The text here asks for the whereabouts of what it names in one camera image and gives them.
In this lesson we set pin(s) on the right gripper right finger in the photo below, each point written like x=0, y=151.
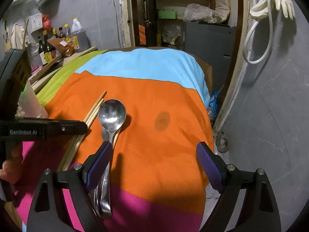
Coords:
x=259, y=211

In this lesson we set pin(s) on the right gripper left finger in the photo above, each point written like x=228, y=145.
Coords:
x=48, y=210

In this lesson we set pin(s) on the white plastic utensil holder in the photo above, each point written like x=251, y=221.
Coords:
x=28, y=104

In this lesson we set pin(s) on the large steel spoon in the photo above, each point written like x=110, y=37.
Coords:
x=111, y=116

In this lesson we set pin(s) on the steel fork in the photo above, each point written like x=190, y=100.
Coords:
x=94, y=198

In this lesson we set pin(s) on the lone wooden chopstick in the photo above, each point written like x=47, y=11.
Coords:
x=115, y=137

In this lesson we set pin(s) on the person's hand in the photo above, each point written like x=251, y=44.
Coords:
x=11, y=168

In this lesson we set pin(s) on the wooden cutting board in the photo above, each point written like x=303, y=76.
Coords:
x=42, y=71

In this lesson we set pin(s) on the dark wine bottle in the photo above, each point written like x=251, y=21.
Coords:
x=41, y=52

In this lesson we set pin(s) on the dark sauce bottle yellow label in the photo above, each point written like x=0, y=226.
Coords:
x=47, y=50

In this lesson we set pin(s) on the hanging beige towel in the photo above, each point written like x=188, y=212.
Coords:
x=19, y=40

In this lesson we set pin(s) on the red plastic bag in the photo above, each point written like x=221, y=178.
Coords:
x=46, y=23

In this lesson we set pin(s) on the large cooking oil jug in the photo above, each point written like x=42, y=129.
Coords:
x=78, y=37

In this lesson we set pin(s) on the multicolour striped cloth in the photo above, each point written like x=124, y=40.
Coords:
x=156, y=182

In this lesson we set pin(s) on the green box on shelf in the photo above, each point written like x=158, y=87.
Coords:
x=167, y=14

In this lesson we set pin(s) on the grey cabinet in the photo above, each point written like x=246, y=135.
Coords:
x=214, y=44

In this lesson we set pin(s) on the clear plastic bag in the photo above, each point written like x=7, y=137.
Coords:
x=196, y=12

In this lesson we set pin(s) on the white pillow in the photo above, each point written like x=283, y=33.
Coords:
x=222, y=10

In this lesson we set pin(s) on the cream rubber glove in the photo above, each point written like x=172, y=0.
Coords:
x=261, y=11

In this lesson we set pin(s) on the white wall box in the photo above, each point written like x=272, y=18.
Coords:
x=35, y=22

